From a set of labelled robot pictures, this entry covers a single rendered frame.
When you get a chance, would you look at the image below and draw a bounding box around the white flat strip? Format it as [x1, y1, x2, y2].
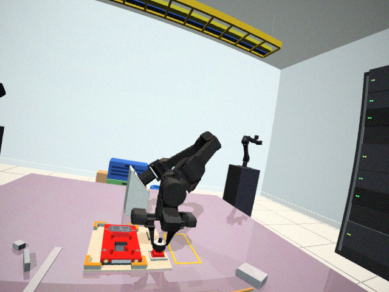
[23, 247, 62, 292]

